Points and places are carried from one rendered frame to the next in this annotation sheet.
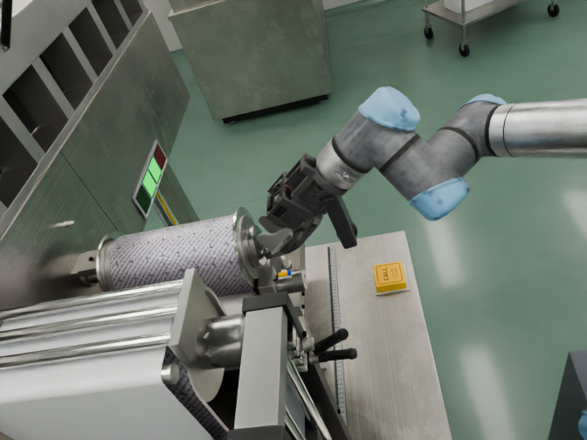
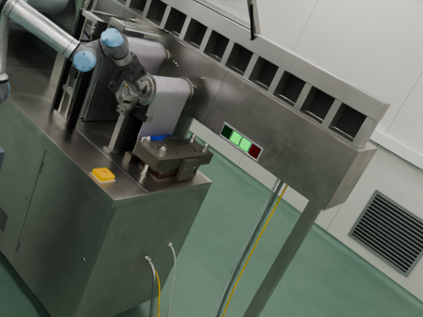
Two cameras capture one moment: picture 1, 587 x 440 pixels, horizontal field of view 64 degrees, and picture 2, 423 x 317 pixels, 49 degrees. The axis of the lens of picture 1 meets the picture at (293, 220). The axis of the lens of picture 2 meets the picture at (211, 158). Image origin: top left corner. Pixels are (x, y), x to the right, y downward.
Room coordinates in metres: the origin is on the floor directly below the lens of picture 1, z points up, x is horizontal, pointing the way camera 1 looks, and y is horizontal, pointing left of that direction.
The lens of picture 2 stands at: (1.60, -1.72, 1.87)
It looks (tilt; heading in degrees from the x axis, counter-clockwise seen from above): 22 degrees down; 107
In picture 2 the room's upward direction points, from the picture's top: 24 degrees clockwise
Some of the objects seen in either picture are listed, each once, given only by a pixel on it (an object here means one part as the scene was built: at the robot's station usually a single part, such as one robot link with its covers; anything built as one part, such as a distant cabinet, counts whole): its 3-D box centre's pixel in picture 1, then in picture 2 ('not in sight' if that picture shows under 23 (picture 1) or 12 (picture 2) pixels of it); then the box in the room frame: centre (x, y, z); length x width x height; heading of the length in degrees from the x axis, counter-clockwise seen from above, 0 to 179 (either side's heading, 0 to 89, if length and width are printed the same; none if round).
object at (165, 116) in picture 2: not in sight; (161, 121); (0.72, 0.19, 1.11); 0.23 x 0.01 x 0.18; 76
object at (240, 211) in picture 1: (248, 247); (145, 88); (0.63, 0.09, 1.25); 0.15 x 0.01 x 0.15; 166
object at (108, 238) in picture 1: (120, 270); (181, 90); (0.69, 0.34, 1.25); 0.15 x 0.01 x 0.15; 166
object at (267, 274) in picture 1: (297, 322); (120, 122); (0.58, 0.06, 1.05); 0.06 x 0.05 x 0.31; 76
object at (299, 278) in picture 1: (300, 280); (122, 99); (0.57, 0.03, 1.18); 0.04 x 0.02 x 0.04; 166
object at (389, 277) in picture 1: (389, 276); (103, 174); (0.72, -0.17, 0.91); 0.07 x 0.07 x 0.02; 76
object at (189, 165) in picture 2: not in sight; (187, 169); (0.93, 0.20, 0.97); 0.10 x 0.03 x 0.11; 76
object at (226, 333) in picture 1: (226, 340); not in sight; (0.38, 0.13, 1.34); 0.06 x 0.06 x 0.06; 76
